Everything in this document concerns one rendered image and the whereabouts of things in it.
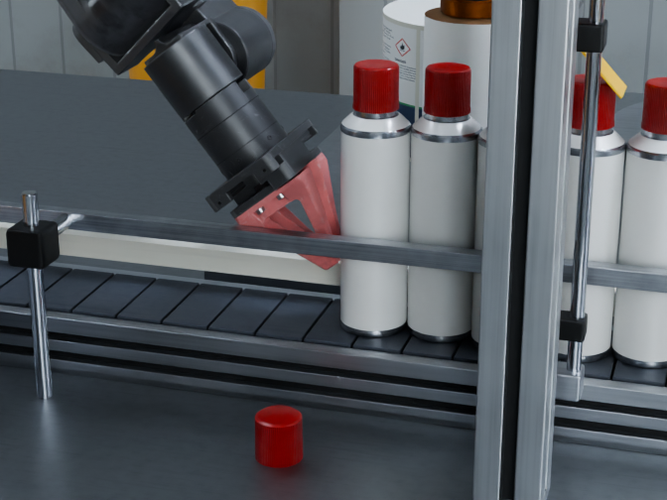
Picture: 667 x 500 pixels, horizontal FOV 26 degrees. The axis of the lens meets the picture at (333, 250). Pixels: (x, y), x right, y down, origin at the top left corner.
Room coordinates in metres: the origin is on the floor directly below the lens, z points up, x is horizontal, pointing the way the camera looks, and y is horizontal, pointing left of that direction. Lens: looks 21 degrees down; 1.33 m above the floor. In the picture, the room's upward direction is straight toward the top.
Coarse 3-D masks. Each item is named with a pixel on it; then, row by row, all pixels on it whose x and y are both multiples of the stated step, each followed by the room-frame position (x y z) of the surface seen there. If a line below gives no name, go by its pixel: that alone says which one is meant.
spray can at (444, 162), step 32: (448, 64) 1.02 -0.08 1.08; (448, 96) 0.99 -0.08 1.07; (416, 128) 1.00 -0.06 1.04; (448, 128) 0.99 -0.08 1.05; (480, 128) 1.01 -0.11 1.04; (416, 160) 1.00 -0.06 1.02; (448, 160) 0.99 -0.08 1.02; (416, 192) 1.00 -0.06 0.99; (448, 192) 0.99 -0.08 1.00; (416, 224) 1.00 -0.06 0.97; (448, 224) 0.99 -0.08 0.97; (416, 288) 1.00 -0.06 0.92; (448, 288) 0.99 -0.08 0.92; (416, 320) 0.99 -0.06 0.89; (448, 320) 0.99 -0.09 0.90
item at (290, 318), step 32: (0, 288) 1.10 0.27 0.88; (64, 288) 1.09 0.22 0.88; (96, 288) 1.10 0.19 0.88; (128, 288) 1.09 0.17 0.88; (160, 288) 1.09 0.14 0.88; (192, 288) 1.09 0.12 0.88; (224, 288) 1.09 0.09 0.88; (160, 320) 1.03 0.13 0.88; (192, 320) 1.03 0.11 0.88; (224, 320) 1.03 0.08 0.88; (256, 320) 1.03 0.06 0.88; (288, 320) 1.03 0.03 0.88; (320, 320) 1.03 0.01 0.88; (416, 352) 0.97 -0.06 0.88; (448, 352) 0.97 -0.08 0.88
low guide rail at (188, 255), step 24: (0, 240) 1.15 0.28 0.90; (72, 240) 1.13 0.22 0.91; (96, 240) 1.12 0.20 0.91; (120, 240) 1.11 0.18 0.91; (144, 240) 1.11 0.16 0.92; (168, 240) 1.11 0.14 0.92; (168, 264) 1.10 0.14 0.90; (192, 264) 1.10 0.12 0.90; (216, 264) 1.09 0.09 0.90; (240, 264) 1.08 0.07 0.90; (264, 264) 1.08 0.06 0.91; (288, 264) 1.07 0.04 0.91; (312, 264) 1.07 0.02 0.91; (336, 264) 1.06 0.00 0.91
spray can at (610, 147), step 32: (576, 96) 0.97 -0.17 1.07; (608, 96) 0.96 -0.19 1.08; (576, 128) 0.96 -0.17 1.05; (608, 128) 0.96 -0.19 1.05; (576, 160) 0.95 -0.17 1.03; (608, 160) 0.95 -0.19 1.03; (576, 192) 0.95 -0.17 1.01; (608, 192) 0.95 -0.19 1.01; (608, 224) 0.95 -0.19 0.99; (608, 256) 0.96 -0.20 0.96; (608, 288) 0.96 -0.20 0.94; (608, 320) 0.96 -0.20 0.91; (608, 352) 0.96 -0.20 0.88
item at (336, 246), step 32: (96, 224) 1.04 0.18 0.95; (128, 224) 1.03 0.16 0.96; (160, 224) 1.03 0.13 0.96; (192, 224) 1.02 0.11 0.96; (224, 224) 1.02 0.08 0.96; (352, 256) 0.98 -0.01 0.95; (384, 256) 0.98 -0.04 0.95; (416, 256) 0.97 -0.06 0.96; (448, 256) 0.96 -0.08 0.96; (480, 256) 0.96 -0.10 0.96; (640, 288) 0.92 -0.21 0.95
